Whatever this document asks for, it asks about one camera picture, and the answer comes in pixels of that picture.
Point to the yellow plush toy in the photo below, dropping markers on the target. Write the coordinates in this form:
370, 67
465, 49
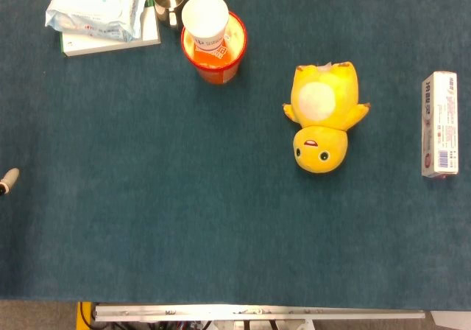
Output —
324, 120

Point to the blue felt table mat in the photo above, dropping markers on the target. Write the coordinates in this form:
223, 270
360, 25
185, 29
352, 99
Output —
184, 160

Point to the red orange plastic cup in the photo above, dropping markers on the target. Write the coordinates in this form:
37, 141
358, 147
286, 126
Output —
225, 61

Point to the white paper cup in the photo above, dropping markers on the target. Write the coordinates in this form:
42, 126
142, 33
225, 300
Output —
206, 20

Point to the white green flat box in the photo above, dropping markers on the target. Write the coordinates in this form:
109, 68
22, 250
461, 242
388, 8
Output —
121, 41

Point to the blue wet wipes pack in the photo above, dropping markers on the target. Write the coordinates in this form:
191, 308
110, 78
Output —
95, 9

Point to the white toothpaste box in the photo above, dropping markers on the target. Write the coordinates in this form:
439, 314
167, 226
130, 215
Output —
440, 123

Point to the aluminium profile rail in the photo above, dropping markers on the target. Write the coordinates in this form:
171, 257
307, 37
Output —
257, 313

